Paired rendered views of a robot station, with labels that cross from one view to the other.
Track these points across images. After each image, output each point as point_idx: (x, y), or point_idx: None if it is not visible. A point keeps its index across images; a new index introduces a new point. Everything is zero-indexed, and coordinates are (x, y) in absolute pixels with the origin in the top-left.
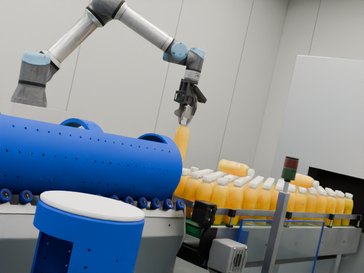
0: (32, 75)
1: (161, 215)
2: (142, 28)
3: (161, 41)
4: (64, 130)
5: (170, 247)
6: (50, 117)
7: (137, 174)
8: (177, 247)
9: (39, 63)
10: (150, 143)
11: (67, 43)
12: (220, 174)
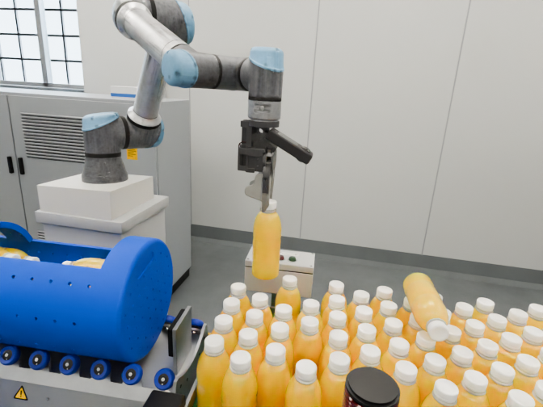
0: (85, 144)
1: (108, 393)
2: (141, 42)
3: (158, 59)
4: None
5: None
6: (84, 199)
7: (6, 325)
8: None
9: (87, 128)
10: (49, 270)
11: (140, 91)
12: (341, 320)
